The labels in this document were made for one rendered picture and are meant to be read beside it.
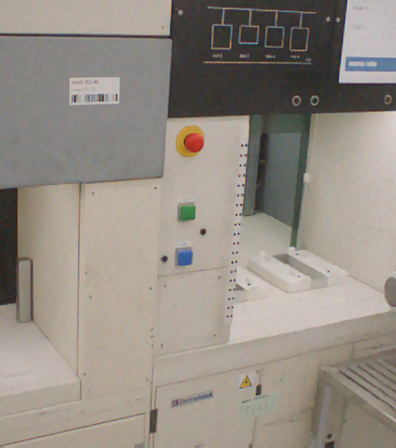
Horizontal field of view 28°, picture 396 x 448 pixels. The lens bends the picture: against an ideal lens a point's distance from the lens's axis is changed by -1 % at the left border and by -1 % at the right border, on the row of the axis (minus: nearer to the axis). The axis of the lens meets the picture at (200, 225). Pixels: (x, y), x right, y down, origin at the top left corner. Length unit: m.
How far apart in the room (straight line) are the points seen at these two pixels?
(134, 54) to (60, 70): 0.15
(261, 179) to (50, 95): 1.50
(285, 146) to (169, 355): 1.15
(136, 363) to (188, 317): 0.15
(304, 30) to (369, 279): 0.84
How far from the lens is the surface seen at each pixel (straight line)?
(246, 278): 2.12
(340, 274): 2.25
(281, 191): 2.75
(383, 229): 2.21
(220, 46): 1.61
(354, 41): 1.82
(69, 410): 1.72
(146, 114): 1.54
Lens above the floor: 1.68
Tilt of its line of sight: 18 degrees down
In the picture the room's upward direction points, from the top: 4 degrees clockwise
